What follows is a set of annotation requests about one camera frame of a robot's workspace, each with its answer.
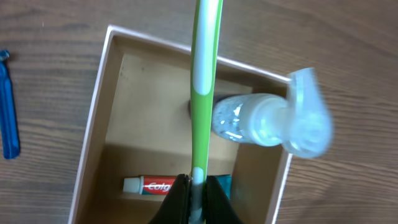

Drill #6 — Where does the blue disposable razor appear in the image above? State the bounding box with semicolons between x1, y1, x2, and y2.
1;50;20;159

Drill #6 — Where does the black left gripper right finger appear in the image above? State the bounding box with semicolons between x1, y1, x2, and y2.
204;175;243;224

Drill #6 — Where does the Colgate toothpaste tube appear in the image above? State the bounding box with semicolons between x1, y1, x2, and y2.
122;175;232;199

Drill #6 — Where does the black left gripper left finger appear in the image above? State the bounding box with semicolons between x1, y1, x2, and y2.
149;174;191;224

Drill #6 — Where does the green white toothbrush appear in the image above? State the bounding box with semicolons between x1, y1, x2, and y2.
189;0;223;223

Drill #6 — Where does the clear soap pump bottle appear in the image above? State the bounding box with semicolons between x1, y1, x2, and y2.
211;68;333;159

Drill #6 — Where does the pink cardboard box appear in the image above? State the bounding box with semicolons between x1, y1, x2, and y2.
68;25;292;223

